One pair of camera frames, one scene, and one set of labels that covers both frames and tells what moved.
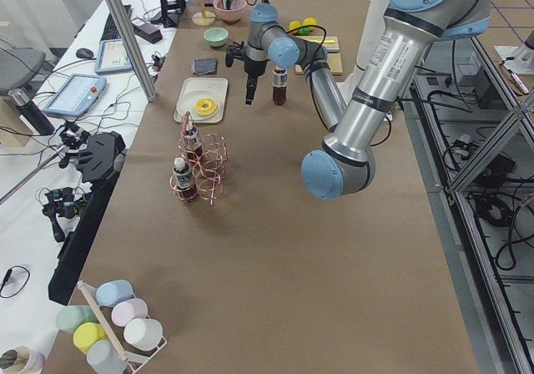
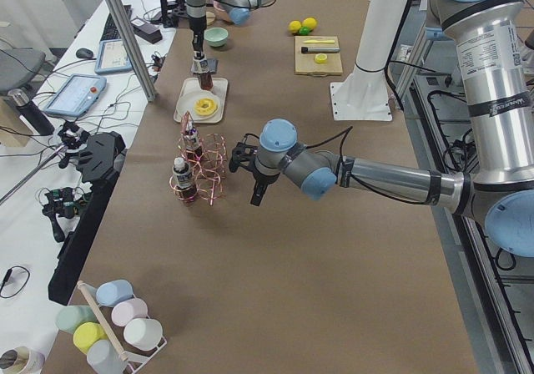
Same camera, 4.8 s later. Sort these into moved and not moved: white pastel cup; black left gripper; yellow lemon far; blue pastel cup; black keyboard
Moved: black left gripper
Not moved: blue pastel cup; white pastel cup; black keyboard; yellow lemon far
